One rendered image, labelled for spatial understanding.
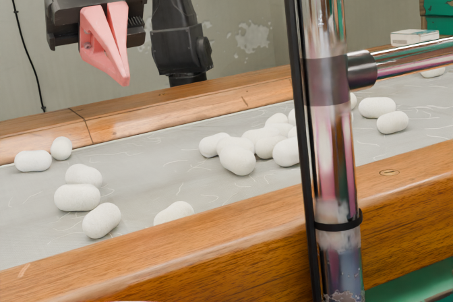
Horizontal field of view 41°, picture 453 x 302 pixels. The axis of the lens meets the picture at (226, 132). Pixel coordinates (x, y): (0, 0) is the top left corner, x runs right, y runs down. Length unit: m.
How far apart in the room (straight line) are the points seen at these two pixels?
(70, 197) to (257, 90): 0.33
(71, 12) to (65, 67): 1.97
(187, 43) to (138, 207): 0.53
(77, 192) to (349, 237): 0.22
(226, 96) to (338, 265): 0.42
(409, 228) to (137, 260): 0.16
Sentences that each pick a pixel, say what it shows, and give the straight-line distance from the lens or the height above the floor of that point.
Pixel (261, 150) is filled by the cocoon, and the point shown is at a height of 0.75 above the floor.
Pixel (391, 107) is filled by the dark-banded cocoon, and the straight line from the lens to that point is 0.60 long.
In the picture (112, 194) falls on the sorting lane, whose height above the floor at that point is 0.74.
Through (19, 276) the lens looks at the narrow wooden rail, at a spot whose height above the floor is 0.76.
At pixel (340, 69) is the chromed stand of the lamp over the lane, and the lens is 0.28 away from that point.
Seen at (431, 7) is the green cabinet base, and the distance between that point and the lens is 1.02.
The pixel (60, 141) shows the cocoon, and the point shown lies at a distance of 0.60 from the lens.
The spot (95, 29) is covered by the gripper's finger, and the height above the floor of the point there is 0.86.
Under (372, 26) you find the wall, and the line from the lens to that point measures 2.42.
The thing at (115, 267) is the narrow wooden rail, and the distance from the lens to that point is 0.30.
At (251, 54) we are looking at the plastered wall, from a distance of 2.92.
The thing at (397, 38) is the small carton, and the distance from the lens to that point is 0.90.
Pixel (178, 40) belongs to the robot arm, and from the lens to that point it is 0.94.
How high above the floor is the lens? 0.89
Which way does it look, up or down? 14 degrees down
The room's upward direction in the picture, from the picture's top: 7 degrees counter-clockwise
